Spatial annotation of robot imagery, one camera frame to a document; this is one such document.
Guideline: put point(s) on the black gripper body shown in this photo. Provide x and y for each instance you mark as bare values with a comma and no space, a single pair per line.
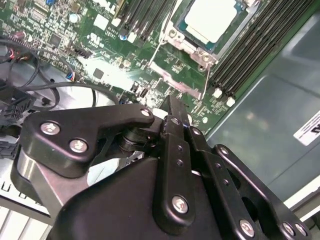
112,207

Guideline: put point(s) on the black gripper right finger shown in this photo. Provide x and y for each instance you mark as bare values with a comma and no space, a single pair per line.
225,180

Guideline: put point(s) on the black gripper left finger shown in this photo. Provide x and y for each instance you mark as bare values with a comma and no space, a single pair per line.
75,125

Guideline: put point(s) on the silver CPU chip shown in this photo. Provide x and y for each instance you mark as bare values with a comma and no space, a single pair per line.
212,20

